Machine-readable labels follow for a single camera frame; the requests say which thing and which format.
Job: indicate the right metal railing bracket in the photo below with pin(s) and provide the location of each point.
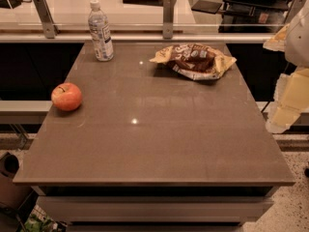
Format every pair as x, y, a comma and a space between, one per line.
294, 8

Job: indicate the brown chip bag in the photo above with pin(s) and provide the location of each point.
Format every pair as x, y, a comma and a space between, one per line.
195, 60

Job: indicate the green patterned bag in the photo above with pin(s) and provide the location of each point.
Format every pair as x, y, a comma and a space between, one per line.
40, 221

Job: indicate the black object on counter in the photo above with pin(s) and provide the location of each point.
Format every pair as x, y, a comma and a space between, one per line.
11, 4

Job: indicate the clear plastic water bottle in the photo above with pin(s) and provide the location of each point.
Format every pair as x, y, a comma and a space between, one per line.
100, 32

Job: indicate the grey table drawer base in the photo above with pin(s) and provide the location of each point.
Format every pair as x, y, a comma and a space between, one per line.
155, 210

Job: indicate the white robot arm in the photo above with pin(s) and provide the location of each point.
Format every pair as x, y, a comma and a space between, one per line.
297, 40

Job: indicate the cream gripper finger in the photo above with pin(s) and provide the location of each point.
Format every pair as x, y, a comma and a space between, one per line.
291, 98
277, 42

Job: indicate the middle metal railing bracket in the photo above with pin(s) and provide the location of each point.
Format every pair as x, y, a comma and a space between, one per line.
168, 18

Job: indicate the dark bin on floor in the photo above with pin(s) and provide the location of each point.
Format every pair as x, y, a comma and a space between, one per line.
11, 195

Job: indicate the left metal railing bracket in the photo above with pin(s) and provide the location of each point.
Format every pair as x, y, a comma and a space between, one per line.
50, 30

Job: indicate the metal railing bracket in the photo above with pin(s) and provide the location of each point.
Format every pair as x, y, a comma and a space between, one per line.
50, 30
168, 18
294, 8

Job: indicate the red apple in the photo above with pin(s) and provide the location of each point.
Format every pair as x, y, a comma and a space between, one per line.
66, 96

